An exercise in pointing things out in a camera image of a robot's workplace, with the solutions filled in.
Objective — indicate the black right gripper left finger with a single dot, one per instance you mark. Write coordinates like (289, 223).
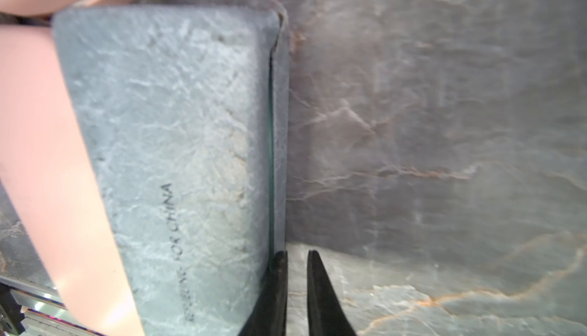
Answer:
(269, 316)

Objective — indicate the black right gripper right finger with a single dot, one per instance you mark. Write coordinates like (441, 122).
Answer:
(324, 312)

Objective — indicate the teal grey case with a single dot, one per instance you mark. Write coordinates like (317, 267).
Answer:
(174, 104)

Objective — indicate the aluminium mounting rail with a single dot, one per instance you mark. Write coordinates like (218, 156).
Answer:
(27, 309)

